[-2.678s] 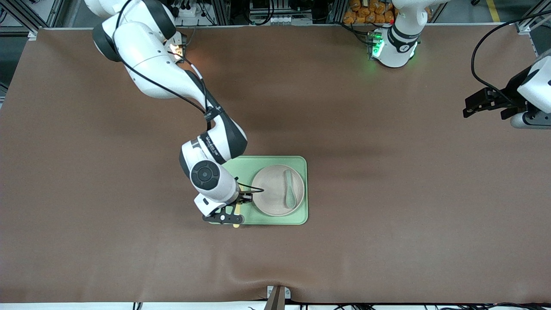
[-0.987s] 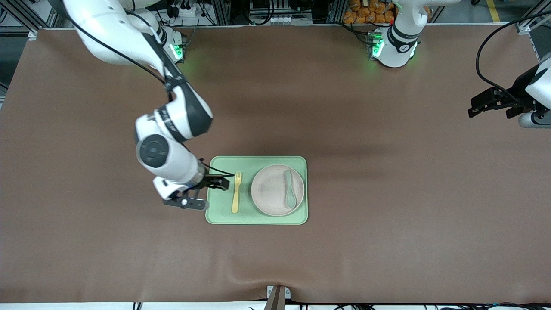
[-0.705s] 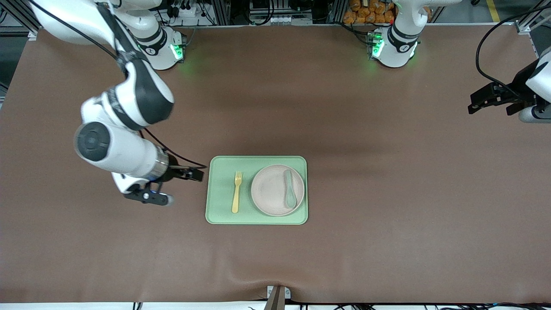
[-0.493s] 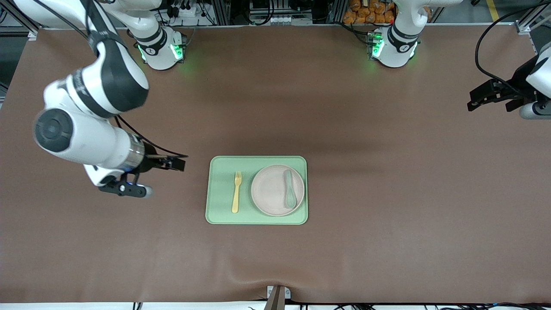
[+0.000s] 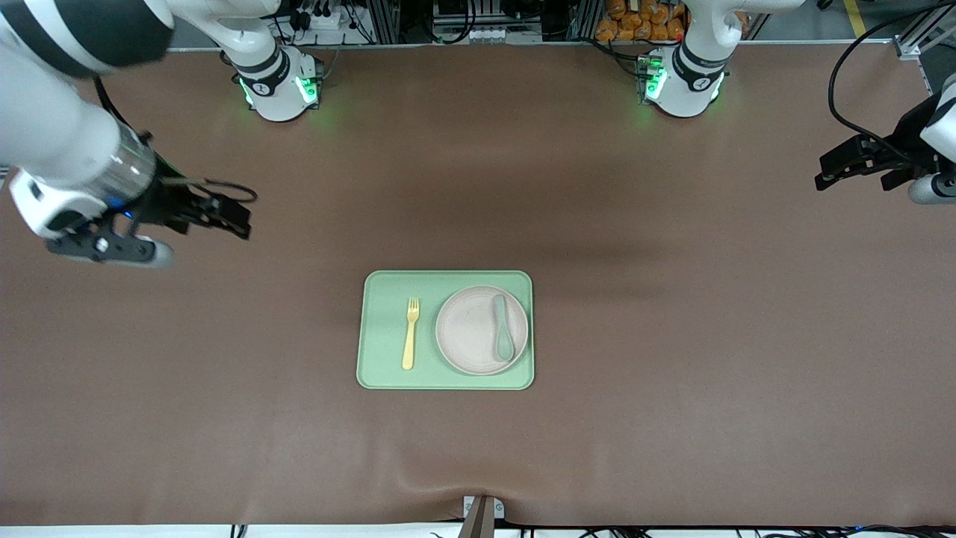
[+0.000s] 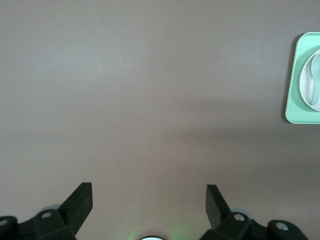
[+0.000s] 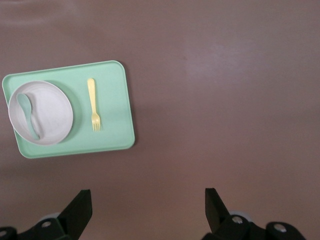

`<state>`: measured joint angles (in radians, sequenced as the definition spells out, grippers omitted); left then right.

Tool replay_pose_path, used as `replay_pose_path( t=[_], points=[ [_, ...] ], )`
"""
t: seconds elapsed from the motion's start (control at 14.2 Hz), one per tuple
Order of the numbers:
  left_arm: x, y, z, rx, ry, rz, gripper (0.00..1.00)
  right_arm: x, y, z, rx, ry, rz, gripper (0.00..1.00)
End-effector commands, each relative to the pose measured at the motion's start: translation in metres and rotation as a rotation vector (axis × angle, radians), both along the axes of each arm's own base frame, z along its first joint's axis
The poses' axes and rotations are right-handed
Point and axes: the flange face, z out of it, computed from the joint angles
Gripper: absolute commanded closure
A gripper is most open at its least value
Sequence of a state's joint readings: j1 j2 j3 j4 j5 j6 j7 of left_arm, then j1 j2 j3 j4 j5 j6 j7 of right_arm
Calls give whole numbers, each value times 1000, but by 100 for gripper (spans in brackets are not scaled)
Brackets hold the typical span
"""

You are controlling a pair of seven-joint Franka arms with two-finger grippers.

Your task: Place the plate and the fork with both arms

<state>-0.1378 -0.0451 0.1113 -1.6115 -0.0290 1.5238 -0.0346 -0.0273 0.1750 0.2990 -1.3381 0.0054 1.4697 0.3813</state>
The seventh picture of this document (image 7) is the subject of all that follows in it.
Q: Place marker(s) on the light green rectangular tray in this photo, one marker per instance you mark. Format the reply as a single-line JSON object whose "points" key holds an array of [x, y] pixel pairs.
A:
{"points": [[112, 100]]}

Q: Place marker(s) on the brown table cover mat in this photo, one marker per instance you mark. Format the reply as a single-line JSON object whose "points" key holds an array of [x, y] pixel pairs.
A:
{"points": [[225, 100]]}

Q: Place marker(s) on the beige round plate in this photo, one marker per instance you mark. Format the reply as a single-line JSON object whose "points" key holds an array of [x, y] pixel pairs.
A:
{"points": [[55, 110]]}

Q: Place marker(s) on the green plastic spoon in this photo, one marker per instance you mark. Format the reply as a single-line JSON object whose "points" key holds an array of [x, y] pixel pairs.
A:
{"points": [[25, 105]]}

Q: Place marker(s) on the yellow plastic fork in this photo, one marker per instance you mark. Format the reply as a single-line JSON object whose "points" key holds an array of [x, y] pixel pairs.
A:
{"points": [[93, 100]]}

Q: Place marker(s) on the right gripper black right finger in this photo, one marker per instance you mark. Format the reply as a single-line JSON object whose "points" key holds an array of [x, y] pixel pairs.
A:
{"points": [[217, 217]]}

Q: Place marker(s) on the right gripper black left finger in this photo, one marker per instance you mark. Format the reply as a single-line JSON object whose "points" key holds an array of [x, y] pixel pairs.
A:
{"points": [[72, 220]]}

